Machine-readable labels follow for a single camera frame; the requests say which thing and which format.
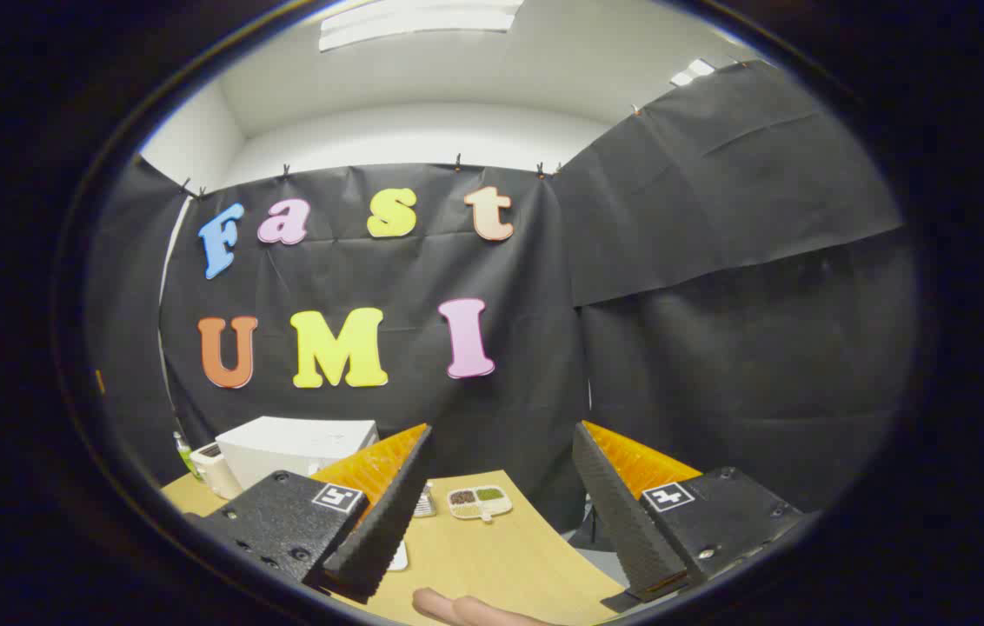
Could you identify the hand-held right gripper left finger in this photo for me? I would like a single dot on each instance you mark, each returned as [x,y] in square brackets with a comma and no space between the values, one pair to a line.
[388,522]

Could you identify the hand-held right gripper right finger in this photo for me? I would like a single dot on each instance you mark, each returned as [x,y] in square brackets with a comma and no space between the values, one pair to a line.
[622,522]

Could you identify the white microwave oven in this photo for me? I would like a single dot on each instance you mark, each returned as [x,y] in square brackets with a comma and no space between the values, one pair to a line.
[283,448]

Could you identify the divided plate with grains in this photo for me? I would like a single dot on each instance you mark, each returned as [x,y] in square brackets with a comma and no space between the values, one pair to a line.
[479,502]

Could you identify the small cream toaster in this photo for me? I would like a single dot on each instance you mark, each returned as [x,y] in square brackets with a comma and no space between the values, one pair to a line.
[214,469]

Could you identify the black backdrop cloth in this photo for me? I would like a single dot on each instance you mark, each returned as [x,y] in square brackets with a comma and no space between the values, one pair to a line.
[527,348]

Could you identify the green plastic bottle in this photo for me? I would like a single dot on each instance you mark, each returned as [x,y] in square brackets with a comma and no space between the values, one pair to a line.
[185,454]

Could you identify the small ceiling light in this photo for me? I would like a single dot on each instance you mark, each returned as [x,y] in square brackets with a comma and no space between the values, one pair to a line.
[692,73]

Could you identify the long ceiling light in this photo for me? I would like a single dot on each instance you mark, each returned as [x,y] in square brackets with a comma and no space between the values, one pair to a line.
[418,22]

